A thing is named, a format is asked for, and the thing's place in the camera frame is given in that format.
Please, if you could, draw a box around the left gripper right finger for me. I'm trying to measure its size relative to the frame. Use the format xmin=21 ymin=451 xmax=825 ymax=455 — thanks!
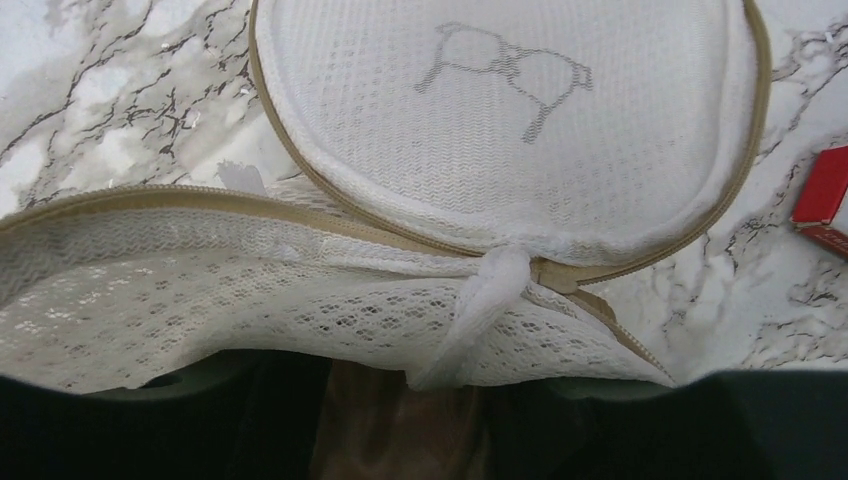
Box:
xmin=486 ymin=370 xmax=847 ymax=479

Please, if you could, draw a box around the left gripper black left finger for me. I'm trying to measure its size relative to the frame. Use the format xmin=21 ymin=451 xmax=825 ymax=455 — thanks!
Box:
xmin=1 ymin=351 xmax=331 ymax=479

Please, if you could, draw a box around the small red box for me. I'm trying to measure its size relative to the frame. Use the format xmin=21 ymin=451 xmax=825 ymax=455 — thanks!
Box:
xmin=790 ymin=146 xmax=847 ymax=259

